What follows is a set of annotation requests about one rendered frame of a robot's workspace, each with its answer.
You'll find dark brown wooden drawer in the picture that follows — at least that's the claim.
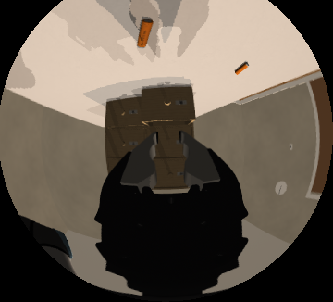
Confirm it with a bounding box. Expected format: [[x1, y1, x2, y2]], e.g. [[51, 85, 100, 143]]
[[146, 126, 191, 157], [141, 87, 196, 126], [154, 159, 187, 187], [106, 98, 144, 128], [108, 159, 120, 173], [106, 129, 144, 157]]

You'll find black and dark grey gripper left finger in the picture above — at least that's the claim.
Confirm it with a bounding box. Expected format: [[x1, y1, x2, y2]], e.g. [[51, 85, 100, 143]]
[[94, 132, 158, 224]]

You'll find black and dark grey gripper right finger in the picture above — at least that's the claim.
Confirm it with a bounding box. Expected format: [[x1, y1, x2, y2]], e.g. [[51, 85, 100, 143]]
[[179, 130, 248, 219]]

